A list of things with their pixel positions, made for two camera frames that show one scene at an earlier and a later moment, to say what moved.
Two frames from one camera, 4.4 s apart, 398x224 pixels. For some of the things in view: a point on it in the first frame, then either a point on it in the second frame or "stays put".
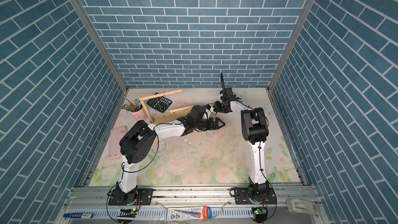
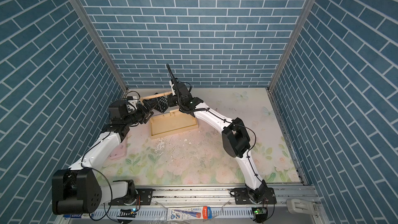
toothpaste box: x=188 y=213 stays put
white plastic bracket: x=297 y=205 stays put
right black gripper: x=217 y=106 → x=171 y=98
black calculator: x=160 y=103 stays put
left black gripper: x=210 y=127 → x=144 y=113
